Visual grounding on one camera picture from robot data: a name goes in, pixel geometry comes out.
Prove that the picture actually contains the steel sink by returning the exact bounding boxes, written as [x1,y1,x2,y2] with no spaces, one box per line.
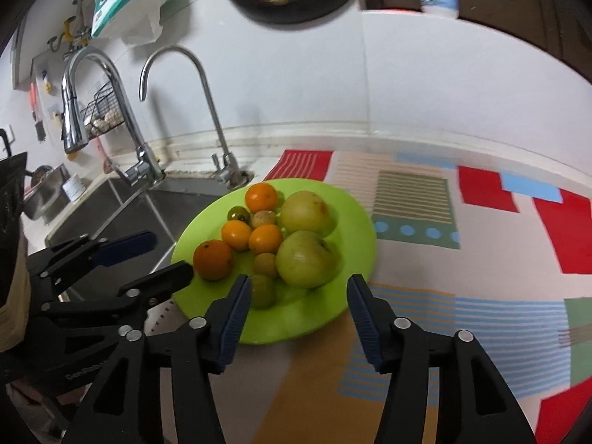
[45,176,228,306]

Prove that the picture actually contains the large chrome faucet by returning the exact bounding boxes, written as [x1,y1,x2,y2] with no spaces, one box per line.
[61,47,166,186]

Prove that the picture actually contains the black wire rack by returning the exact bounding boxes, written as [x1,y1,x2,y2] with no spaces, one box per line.
[81,81,128,139]

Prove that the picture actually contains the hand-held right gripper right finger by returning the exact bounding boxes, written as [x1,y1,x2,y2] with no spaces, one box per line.
[347,274,538,444]

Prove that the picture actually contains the green plate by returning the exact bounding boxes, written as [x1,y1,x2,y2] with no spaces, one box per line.
[171,178,377,345]

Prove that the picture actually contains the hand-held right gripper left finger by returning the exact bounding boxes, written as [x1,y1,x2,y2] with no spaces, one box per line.
[60,275,253,444]

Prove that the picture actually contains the green apple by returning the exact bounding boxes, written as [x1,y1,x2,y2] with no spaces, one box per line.
[276,230,337,287]

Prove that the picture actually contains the large orange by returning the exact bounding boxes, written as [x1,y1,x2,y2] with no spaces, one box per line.
[249,224,284,255]
[245,182,279,213]

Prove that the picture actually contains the thin gooseneck faucet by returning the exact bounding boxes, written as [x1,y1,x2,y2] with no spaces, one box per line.
[139,45,253,189]

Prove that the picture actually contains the yellow-green apple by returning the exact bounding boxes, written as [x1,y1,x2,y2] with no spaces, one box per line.
[279,191,333,236]

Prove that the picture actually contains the yellow wall hooks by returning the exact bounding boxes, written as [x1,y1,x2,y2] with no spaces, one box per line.
[48,0,92,53]

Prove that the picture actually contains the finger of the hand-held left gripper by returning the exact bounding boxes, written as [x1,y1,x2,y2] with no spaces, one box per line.
[27,230,157,288]
[41,260,194,334]

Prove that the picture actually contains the white cup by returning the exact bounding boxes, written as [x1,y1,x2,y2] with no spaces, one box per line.
[62,173,87,202]

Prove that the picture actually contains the dark orange tangerine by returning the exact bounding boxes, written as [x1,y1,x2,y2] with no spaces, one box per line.
[193,239,233,281]

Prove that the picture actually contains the colourful patterned mat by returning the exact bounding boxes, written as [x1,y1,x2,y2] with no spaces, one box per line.
[152,149,592,444]

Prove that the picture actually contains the small orange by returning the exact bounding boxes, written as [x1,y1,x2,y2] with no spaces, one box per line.
[221,220,253,251]

